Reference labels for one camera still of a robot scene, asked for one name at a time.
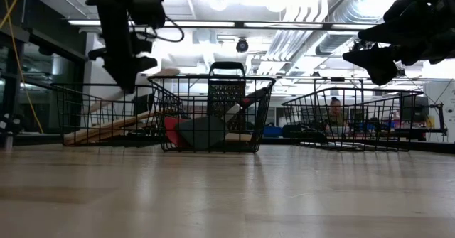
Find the person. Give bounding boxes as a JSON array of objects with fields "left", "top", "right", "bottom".
[{"left": 327, "top": 95, "right": 345, "bottom": 129}]

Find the black beam with light strips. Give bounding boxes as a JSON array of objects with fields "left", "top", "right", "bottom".
[{"left": 67, "top": 18, "right": 455, "bottom": 33}]

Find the slotted wooden spatula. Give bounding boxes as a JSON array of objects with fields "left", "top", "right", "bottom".
[{"left": 87, "top": 67, "right": 181, "bottom": 114}]

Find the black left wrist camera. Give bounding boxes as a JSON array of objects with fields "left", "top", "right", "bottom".
[{"left": 132, "top": 0, "right": 167, "bottom": 30}]

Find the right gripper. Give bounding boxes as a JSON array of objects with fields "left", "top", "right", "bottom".
[{"left": 343, "top": 0, "right": 455, "bottom": 86}]

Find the black round camera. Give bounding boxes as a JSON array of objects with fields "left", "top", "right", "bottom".
[{"left": 235, "top": 37, "right": 250, "bottom": 54}]

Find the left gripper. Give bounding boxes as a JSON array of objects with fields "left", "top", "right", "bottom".
[{"left": 87, "top": 28, "right": 159, "bottom": 94}]

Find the red spatula wooden handle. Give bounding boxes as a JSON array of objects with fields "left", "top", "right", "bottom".
[{"left": 163, "top": 116, "right": 254, "bottom": 149}]

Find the black wire basket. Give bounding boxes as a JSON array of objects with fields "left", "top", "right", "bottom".
[
  {"left": 51, "top": 83, "right": 184, "bottom": 147},
  {"left": 281, "top": 87, "right": 424, "bottom": 153},
  {"left": 147, "top": 75, "right": 277, "bottom": 154}
]

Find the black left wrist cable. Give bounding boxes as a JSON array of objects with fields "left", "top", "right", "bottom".
[{"left": 141, "top": 14, "right": 186, "bottom": 44}]

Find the yellow extension cable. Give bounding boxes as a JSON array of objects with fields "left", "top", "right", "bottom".
[{"left": 0, "top": 0, "right": 46, "bottom": 135}]

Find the black computer monitor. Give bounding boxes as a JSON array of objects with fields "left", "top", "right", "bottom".
[
  {"left": 400, "top": 94, "right": 431, "bottom": 124},
  {"left": 132, "top": 92, "right": 156, "bottom": 118}
]

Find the black spatula red-black handle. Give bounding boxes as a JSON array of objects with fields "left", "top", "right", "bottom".
[{"left": 176, "top": 86, "right": 272, "bottom": 151}]

